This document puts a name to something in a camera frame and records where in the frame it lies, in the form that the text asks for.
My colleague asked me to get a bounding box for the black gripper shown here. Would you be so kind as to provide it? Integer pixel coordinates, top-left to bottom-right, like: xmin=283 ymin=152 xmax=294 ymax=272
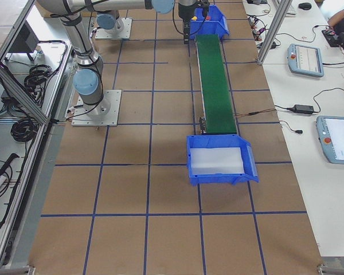
xmin=178 ymin=0 xmax=196 ymax=44

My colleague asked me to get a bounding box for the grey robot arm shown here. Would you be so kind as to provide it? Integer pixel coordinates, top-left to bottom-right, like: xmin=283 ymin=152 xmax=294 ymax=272
xmin=38 ymin=1 xmax=175 ymax=115
xmin=96 ymin=1 xmax=210 ymax=44

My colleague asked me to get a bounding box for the blue bin near arm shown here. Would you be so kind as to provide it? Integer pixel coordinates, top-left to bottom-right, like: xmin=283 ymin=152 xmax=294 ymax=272
xmin=190 ymin=5 xmax=230 ymax=40
xmin=186 ymin=134 xmax=259 ymax=186

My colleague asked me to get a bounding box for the green conveyor belt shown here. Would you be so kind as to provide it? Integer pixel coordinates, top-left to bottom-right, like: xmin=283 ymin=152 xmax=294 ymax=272
xmin=196 ymin=34 xmax=237 ymax=135

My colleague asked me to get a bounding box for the black computer mouse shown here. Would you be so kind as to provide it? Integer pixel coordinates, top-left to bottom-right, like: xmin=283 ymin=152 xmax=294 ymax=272
xmin=298 ymin=2 xmax=312 ymax=10

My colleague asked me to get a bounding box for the far teach pendant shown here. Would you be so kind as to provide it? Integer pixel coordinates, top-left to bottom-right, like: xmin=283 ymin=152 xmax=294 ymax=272
xmin=287 ymin=44 xmax=324 ymax=77

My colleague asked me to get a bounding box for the teach pendant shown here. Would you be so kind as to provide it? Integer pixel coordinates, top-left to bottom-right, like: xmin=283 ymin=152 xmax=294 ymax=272
xmin=287 ymin=44 xmax=324 ymax=77
xmin=316 ymin=116 xmax=344 ymax=164

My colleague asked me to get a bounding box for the white foam pad right bin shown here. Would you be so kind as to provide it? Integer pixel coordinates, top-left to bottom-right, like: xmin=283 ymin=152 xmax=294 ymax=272
xmin=190 ymin=147 xmax=244 ymax=175

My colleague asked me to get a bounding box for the black power adapter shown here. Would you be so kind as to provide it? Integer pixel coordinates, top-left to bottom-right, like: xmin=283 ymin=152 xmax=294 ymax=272
xmin=293 ymin=104 xmax=315 ymax=115

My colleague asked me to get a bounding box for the black monitor on bench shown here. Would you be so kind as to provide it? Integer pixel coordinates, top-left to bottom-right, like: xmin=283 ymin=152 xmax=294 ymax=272
xmin=8 ymin=21 xmax=39 ymax=61

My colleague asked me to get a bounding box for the near teach pendant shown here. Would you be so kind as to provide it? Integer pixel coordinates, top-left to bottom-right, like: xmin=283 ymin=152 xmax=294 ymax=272
xmin=316 ymin=116 xmax=344 ymax=164

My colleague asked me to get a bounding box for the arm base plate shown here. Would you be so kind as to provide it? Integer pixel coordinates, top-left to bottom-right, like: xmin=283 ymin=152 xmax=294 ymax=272
xmin=95 ymin=17 xmax=132 ymax=40
xmin=71 ymin=90 xmax=122 ymax=127

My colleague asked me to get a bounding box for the aluminium frame post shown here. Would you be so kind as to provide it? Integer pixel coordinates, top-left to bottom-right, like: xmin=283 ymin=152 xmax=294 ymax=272
xmin=257 ymin=0 xmax=292 ymax=65

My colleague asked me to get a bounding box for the black coiled cable upper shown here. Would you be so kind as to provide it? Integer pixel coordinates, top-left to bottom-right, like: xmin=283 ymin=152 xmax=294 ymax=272
xmin=24 ymin=64 xmax=53 ymax=95

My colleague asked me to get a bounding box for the black coiled cable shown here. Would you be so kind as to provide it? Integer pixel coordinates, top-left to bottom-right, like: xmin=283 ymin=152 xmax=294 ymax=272
xmin=10 ymin=117 xmax=36 ymax=143
xmin=24 ymin=64 xmax=53 ymax=95

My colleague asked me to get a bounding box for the black coiled cable lower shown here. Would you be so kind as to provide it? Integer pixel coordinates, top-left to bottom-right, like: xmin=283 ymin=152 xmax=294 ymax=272
xmin=10 ymin=117 xmax=36 ymax=143

